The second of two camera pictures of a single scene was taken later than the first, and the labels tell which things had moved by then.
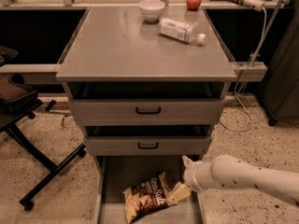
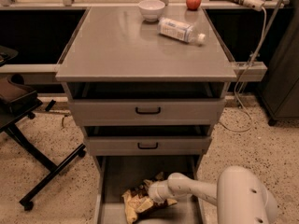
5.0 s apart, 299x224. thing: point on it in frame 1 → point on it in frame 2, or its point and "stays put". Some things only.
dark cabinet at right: [278, 90] stays put
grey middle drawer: [148, 146] stays put
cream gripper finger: [180, 191] → [145, 205]
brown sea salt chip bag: [147, 198] stays put
